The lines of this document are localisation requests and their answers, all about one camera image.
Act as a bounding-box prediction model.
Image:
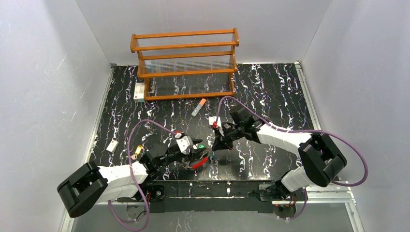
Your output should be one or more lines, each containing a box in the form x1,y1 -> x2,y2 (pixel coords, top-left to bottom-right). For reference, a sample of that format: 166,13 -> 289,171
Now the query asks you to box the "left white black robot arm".
57,136 -> 209,218

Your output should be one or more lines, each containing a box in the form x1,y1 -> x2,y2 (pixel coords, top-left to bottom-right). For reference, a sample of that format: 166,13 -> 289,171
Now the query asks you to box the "aluminium front frame rail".
59,181 -> 366,232

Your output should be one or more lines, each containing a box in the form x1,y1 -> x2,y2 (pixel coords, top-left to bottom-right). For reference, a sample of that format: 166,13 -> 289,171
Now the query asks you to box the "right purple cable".
213,96 -> 369,221

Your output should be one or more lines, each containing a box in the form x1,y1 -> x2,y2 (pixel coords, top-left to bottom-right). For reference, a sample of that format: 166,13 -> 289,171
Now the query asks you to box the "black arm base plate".
117,180 -> 298,218

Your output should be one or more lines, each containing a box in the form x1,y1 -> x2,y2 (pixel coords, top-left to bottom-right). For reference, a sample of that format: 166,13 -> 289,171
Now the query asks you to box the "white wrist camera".
208,116 -> 224,136
176,135 -> 194,155

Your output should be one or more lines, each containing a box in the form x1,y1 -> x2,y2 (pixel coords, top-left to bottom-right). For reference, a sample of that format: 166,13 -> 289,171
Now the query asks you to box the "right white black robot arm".
209,107 -> 347,194

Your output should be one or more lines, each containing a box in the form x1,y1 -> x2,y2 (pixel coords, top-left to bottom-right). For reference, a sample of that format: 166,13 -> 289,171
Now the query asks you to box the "orange grey marker pen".
191,98 -> 206,117

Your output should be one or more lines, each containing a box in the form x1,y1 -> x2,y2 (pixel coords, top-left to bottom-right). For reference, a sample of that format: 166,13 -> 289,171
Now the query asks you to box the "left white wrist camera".
176,135 -> 194,155

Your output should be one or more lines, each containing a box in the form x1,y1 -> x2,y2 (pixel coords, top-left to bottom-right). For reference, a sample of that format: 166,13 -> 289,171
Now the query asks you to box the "white small tag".
105,139 -> 118,153

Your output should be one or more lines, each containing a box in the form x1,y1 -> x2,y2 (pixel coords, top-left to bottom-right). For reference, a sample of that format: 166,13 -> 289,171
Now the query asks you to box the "small white red box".
133,83 -> 145,103

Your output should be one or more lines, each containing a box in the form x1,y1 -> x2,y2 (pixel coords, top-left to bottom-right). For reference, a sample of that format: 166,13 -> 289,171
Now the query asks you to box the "purple cable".
107,119 -> 182,232
213,96 -> 369,221

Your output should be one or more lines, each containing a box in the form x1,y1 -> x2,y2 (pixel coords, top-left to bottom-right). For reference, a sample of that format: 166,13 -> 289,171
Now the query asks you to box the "red white keyring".
188,157 -> 208,170

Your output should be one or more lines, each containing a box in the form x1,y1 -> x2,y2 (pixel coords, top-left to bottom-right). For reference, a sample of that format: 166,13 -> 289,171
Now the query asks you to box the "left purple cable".
107,119 -> 182,232

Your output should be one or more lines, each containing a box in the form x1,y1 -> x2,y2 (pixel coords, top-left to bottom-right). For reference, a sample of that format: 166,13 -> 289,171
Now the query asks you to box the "wooden three-tier shelf rack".
130,28 -> 240,101

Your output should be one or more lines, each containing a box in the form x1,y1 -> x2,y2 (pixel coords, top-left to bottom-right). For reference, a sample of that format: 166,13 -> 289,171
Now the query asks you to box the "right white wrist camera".
208,116 -> 224,136

